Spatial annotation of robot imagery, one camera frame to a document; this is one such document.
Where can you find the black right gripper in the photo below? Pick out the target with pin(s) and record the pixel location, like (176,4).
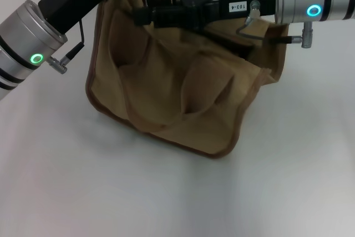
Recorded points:
(222,1)

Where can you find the khaki fabric food bag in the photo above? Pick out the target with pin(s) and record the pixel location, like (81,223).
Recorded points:
(172,95)

